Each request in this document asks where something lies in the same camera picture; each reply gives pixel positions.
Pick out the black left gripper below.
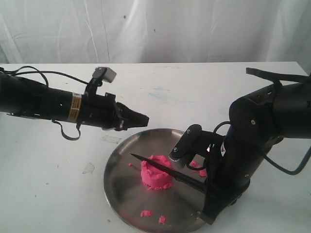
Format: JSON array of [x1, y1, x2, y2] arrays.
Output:
[[79, 93, 149, 129]]

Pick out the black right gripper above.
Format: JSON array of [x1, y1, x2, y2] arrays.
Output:
[[200, 135, 263, 224]]

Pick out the black kitchen knife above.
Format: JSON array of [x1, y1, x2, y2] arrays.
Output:
[[131, 153, 206, 194]]

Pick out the pink dough lump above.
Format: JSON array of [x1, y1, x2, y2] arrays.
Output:
[[140, 155, 173, 190]]

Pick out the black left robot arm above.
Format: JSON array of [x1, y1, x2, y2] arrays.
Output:
[[0, 74, 149, 131]]

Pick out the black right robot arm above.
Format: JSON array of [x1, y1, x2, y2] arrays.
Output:
[[200, 83, 311, 224]]

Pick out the clear tape piece upper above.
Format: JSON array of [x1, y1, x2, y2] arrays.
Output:
[[100, 135, 122, 144]]

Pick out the clear tape piece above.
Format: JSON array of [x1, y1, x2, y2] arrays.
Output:
[[100, 135, 122, 144], [82, 163, 95, 175]]

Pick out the round steel plate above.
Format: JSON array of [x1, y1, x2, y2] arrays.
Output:
[[104, 128, 206, 233]]

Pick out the pink crumb cluster right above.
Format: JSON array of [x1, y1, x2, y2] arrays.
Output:
[[189, 160, 207, 177]]

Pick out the pink crumb front middle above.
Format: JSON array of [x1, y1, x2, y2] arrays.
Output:
[[158, 216, 166, 224]]

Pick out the clear tape piece lower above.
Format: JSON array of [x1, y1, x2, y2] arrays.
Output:
[[82, 163, 95, 175]]

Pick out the pink crumb front left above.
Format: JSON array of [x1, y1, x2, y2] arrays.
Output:
[[140, 210, 153, 217]]

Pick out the white backdrop curtain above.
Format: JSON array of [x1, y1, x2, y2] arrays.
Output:
[[0, 0, 311, 66]]

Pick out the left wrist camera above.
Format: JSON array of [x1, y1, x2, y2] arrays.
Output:
[[92, 67, 117, 83]]

